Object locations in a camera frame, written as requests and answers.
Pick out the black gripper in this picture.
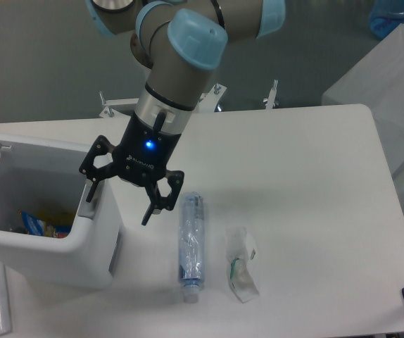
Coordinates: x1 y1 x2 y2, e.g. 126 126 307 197
78 111 185 226

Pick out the white push-lid trash can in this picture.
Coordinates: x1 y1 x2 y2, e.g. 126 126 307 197
0 134 123 289

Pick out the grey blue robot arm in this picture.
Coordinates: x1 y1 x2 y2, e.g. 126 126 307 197
80 1 286 220

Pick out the colourful snack wrapper trash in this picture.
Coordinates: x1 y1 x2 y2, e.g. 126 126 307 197
18 210 72 239

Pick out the crushed clear plastic bottle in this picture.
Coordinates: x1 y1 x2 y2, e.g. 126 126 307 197
178 192 206 303

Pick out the crumpled clear plastic wrapper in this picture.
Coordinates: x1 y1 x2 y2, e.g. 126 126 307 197
226 227 260 303

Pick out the metal clamp bolt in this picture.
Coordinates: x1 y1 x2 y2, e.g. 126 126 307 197
263 79 279 110

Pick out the blue plastic bag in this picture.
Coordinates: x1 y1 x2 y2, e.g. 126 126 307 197
368 1 404 40

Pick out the white left mounting bracket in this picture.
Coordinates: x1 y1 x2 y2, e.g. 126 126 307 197
99 92 139 118

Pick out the white mounting bracket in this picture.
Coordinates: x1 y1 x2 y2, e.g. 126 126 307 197
195 83 227 113
99 92 139 118

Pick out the white right mounting bracket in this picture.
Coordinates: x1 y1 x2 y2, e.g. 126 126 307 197
195 83 227 113

